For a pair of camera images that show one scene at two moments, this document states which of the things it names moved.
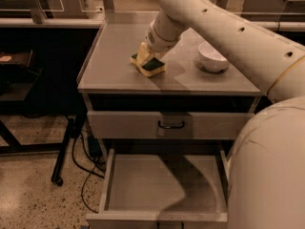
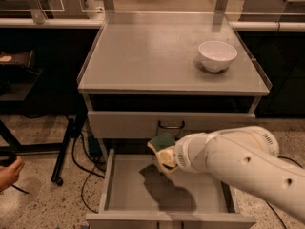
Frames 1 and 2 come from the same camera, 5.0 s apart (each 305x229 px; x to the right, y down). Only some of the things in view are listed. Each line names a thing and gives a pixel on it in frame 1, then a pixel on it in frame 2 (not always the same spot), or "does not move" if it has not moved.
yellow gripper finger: (145, 54) to (167, 159)
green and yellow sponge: (151, 68) to (161, 141)
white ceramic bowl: (212, 59) does not move
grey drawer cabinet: (167, 138) does not move
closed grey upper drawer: (166, 124) does not move
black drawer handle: (171, 127) does not move
